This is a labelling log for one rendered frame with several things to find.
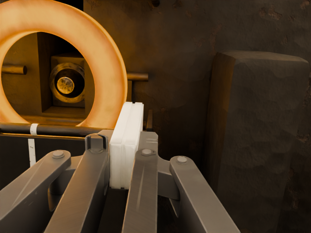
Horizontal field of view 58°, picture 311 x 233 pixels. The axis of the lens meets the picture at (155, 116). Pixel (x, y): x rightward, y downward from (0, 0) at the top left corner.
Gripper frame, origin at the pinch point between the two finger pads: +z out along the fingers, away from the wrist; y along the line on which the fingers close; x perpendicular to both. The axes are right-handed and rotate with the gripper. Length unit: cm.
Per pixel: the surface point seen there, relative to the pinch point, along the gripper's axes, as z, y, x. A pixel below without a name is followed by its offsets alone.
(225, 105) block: 10.0, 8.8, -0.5
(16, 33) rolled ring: 13.2, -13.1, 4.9
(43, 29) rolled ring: 13.1, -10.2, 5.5
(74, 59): 23.3, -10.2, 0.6
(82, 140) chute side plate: 9.0, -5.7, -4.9
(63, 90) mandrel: 20.7, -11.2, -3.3
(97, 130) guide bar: 9.9, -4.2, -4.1
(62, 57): 23.3, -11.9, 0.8
